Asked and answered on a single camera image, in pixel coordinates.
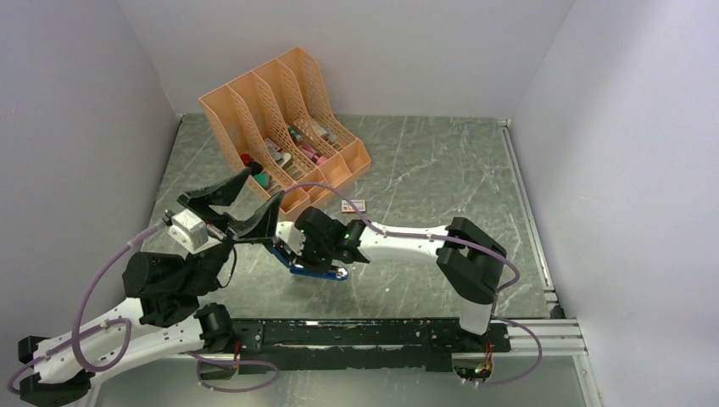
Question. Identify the orange plastic file organizer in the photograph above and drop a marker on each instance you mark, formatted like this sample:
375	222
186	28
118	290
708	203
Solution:
262	103

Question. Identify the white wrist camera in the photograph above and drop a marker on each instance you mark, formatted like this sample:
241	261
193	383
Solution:
191	232
290	237

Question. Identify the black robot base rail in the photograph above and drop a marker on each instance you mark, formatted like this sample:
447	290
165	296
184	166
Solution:
429	343

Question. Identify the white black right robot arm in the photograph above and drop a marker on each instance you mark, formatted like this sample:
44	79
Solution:
469	259

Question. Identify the red round item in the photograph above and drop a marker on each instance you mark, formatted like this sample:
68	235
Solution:
246	159

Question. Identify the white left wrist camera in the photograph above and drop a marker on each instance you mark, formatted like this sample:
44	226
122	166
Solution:
191	232

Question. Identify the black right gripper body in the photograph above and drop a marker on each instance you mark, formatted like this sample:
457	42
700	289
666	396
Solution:
313	250

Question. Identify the blue metal stapler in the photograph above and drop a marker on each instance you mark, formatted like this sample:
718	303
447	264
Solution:
290	262

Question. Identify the pink marker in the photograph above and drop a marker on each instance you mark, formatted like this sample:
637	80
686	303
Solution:
312	154

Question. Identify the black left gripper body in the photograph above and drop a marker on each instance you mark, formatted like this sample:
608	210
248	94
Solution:
220	223

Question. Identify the grey white stapler remover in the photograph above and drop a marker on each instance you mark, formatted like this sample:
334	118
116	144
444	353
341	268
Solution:
281	157

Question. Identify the black round item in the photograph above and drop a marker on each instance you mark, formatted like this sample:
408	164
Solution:
255	167

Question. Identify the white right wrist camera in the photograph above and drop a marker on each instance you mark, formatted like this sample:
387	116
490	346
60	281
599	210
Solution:
290	237

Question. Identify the green capped marker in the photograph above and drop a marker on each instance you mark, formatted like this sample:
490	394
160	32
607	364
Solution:
294	134

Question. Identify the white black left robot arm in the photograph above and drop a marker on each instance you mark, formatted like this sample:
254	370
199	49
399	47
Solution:
171	265

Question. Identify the grey white item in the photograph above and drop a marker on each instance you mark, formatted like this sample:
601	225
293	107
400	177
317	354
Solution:
325	134

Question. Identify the small staple box sleeve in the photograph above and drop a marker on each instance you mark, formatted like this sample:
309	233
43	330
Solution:
353	206

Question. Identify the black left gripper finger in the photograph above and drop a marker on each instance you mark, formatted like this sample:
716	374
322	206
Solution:
261	226
220	194

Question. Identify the green round item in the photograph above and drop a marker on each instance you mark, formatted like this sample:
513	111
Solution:
263	180

